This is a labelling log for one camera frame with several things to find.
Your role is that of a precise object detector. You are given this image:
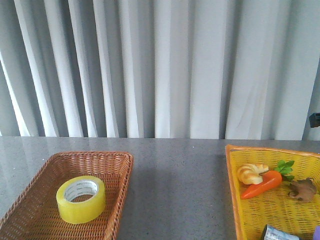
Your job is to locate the silver blue snack packet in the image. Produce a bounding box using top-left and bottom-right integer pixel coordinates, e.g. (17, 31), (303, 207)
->
(260, 224), (300, 240)

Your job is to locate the grey pleated curtain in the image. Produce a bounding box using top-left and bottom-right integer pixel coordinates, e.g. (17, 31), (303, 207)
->
(0, 0), (320, 141)

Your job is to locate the toy croissant bread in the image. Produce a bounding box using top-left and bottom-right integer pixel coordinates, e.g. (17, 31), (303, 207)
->
(236, 163), (269, 185)

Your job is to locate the brown toy animal figure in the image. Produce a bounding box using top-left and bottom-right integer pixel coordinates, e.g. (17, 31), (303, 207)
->
(288, 177), (317, 203)

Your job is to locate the yellow packing tape roll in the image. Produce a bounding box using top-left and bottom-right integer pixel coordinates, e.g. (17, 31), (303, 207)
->
(56, 175), (106, 224)

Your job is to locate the orange toy carrot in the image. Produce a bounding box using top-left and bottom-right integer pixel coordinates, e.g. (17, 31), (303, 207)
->
(240, 160), (295, 200)

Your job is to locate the black device at wall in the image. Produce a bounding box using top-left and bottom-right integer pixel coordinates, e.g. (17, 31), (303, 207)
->
(309, 112), (320, 128)

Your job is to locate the purple object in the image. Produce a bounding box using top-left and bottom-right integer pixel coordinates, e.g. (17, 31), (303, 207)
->
(312, 225), (320, 240)

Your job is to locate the brown wicker basket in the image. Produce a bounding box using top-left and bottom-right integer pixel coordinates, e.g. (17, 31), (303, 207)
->
(0, 151), (134, 240)

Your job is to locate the yellow wicker basket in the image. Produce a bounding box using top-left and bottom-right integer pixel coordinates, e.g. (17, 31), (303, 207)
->
(225, 144), (320, 240)

